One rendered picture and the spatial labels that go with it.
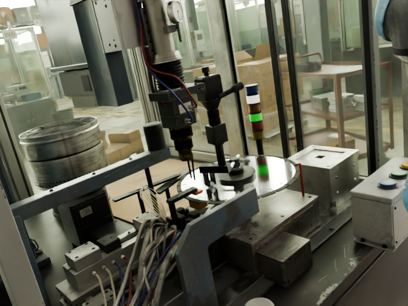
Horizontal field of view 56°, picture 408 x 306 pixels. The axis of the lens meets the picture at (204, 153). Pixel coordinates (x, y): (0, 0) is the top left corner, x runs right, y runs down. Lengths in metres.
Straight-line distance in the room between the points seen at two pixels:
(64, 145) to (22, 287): 0.94
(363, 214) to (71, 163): 1.01
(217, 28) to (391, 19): 0.96
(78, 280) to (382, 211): 0.77
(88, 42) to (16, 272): 0.64
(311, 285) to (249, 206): 0.25
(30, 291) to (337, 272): 0.71
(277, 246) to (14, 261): 0.63
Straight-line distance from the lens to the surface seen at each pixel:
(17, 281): 0.60
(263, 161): 1.20
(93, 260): 1.04
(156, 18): 0.91
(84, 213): 1.26
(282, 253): 0.98
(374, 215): 1.08
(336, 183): 1.27
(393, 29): 0.83
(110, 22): 0.94
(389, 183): 1.10
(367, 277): 1.18
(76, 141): 1.50
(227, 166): 1.02
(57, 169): 1.52
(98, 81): 1.06
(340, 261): 1.07
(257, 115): 1.35
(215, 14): 1.66
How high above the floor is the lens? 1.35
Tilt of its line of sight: 17 degrees down
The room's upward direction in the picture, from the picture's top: 11 degrees counter-clockwise
